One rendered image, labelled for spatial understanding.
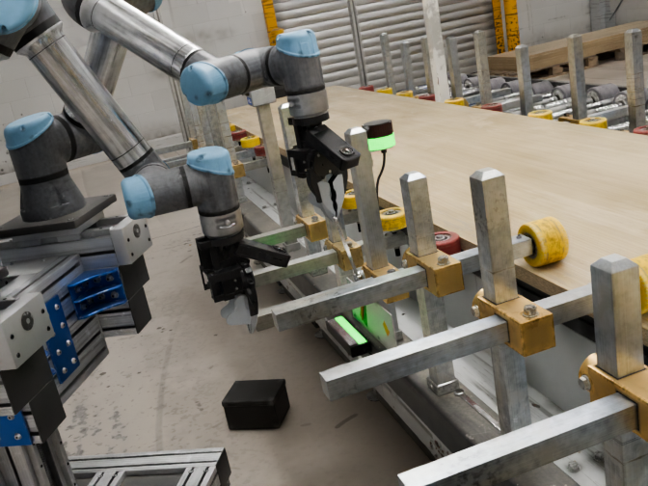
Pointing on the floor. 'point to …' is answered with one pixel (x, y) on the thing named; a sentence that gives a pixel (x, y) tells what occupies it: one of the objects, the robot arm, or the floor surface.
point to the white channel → (436, 50)
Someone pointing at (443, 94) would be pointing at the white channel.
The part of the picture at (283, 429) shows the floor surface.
